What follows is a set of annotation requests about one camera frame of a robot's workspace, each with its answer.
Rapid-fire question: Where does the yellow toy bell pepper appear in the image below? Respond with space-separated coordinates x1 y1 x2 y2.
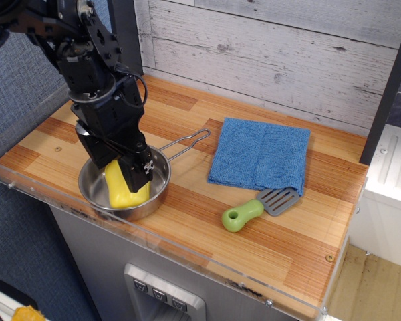
104 160 150 209

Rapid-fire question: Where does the silver dispenser button panel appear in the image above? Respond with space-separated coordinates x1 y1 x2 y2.
124 263 207 320

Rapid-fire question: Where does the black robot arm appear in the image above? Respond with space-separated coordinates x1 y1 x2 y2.
0 1 154 192

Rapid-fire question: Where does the white side cabinet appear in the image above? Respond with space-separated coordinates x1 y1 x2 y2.
348 124 401 265

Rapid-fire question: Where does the small steel frying pan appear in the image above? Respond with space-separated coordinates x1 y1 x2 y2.
78 128 211 221

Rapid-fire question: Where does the grey toy fridge cabinet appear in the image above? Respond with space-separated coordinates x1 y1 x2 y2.
52 208 292 320

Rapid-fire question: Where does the black vertical post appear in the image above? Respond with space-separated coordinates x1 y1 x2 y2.
359 43 401 165

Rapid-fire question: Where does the green handled grey spatula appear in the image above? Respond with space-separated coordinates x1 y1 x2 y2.
221 187 301 233

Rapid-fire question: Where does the clear acrylic table guard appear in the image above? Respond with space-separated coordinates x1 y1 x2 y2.
0 83 368 318

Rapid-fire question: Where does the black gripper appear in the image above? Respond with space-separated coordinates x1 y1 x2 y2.
70 76 154 193

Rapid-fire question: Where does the blue folded rag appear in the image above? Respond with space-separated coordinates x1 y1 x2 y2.
208 118 311 196

